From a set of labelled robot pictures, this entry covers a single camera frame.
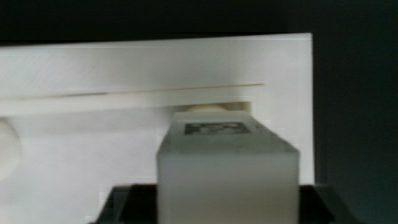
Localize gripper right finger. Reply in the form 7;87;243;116
298;185;358;224

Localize white square table top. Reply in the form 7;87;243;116
0;84;314;224

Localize white table leg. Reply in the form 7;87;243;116
156;111;300;224

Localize white right wall rail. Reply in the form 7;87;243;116
0;33;312;98

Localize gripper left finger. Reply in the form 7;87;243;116
88;184;158;224

